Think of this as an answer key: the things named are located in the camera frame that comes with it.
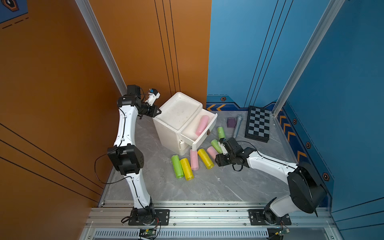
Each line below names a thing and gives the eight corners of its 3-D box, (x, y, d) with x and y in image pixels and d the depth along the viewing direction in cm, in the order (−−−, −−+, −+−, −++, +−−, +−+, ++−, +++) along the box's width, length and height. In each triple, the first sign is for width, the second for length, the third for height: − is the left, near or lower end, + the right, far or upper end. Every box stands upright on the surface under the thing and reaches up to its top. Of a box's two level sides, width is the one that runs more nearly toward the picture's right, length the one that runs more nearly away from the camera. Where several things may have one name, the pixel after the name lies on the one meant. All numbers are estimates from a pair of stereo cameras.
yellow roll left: (186, 181, 86) (186, 180, 84) (180, 161, 94) (180, 159, 92) (194, 179, 87) (194, 177, 85) (188, 159, 95) (187, 157, 93)
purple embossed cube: (227, 128, 112) (228, 124, 109) (226, 121, 117) (227, 117, 114) (235, 128, 112) (237, 124, 109) (234, 121, 117) (235, 117, 114)
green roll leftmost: (176, 179, 87) (176, 177, 85) (171, 158, 96) (170, 156, 94) (185, 176, 88) (184, 174, 86) (179, 155, 97) (178, 153, 95)
